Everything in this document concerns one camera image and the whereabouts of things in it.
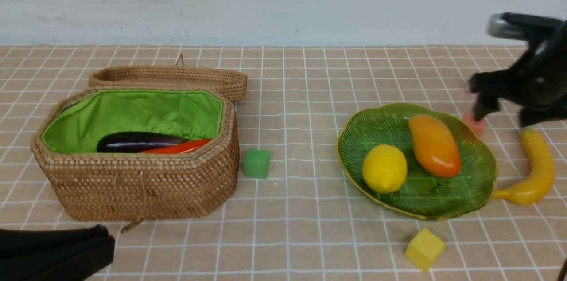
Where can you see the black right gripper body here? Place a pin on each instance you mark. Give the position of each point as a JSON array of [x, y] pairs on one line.
[[539, 80]]

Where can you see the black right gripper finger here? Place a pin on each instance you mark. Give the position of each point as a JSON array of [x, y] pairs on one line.
[[489, 88]]

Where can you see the yellow toy banana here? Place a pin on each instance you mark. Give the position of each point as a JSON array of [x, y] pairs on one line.
[[542, 172]]

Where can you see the orange toy mango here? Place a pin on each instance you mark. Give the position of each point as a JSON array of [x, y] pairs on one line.
[[434, 146]]

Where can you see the yellow toy lemon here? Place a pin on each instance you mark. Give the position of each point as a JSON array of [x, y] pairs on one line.
[[385, 169]]

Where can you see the orange toy carrot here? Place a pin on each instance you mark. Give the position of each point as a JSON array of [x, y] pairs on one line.
[[185, 147]]

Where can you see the purple toy eggplant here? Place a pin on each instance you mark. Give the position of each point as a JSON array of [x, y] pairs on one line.
[[134, 142]]

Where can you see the green toy bitter gourd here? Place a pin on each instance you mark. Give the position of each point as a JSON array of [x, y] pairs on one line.
[[55, 255]]

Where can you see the orange foam cube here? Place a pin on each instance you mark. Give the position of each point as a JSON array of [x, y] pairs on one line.
[[477, 127]]

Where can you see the green glass leaf plate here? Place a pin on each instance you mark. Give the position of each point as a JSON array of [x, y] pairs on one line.
[[423, 196]]

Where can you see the yellow foam cube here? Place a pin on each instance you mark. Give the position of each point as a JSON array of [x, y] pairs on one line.
[[424, 249]]

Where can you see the green foam cube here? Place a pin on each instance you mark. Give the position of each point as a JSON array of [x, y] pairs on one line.
[[257, 163]]

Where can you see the woven rattan basket lid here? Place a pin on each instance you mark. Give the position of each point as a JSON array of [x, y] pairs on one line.
[[229, 83]]

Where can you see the woven rattan basket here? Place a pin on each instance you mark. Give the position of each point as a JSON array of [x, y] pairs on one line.
[[112, 186]]

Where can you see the green fabric basket lining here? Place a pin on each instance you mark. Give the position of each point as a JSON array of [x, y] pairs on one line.
[[189, 114]]

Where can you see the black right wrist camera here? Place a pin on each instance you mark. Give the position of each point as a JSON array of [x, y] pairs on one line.
[[522, 27]]

